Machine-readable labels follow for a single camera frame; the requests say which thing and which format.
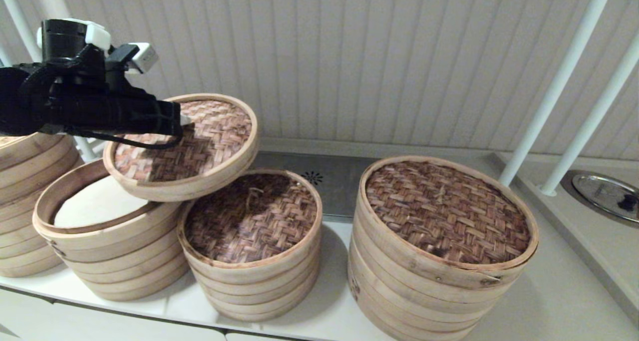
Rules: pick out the round stainless steel pot lid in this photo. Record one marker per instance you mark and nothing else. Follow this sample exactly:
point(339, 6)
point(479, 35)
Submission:
point(599, 193)

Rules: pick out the second-left bamboo steamer stack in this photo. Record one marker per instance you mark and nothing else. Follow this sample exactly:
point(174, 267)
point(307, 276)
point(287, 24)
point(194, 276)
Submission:
point(125, 266)

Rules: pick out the white cabinet front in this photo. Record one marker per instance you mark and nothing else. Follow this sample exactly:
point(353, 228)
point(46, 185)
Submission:
point(100, 326)

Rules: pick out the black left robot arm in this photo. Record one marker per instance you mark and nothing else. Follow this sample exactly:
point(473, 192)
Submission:
point(20, 101)

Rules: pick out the square metal lid with knob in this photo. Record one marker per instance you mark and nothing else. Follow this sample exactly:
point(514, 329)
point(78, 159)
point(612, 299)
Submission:
point(344, 186)

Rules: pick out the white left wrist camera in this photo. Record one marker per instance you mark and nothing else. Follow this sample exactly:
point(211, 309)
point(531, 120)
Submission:
point(142, 57)

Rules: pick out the white paper sheet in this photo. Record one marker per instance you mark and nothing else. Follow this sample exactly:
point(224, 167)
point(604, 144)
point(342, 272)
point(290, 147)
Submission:
point(90, 208)

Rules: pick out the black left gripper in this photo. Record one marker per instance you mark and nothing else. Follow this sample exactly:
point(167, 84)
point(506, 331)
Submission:
point(115, 114)

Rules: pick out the small woven bamboo steamer lid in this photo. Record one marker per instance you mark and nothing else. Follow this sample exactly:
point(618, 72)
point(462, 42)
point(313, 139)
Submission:
point(249, 221)

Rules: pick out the large bamboo steamer stack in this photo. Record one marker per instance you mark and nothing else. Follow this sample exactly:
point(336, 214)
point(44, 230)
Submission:
point(409, 311)
point(444, 213)

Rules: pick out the thin white metal pole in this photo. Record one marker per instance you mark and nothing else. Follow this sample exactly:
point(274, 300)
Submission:
point(554, 86)
point(17, 16)
point(589, 124)

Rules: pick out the large right bamboo steamer stack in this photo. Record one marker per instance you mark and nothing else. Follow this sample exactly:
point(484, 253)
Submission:
point(444, 213)

